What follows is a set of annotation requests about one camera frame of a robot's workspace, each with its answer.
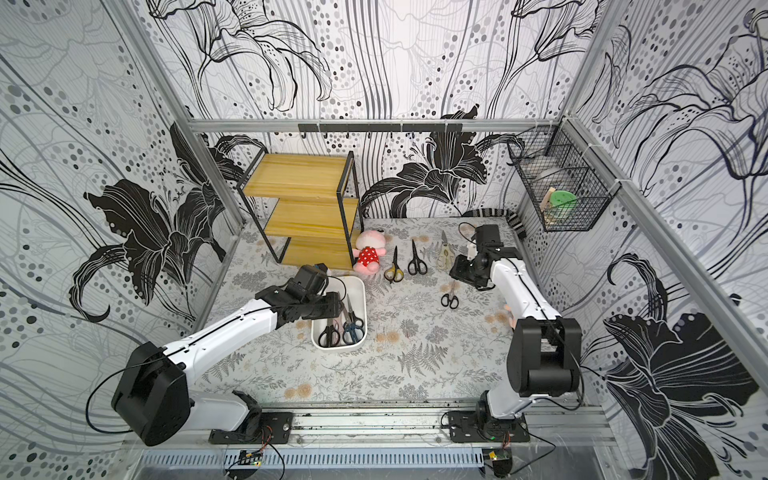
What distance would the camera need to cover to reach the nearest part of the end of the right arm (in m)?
0.63

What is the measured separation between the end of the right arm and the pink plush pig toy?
32 cm

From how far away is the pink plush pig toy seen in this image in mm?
1006
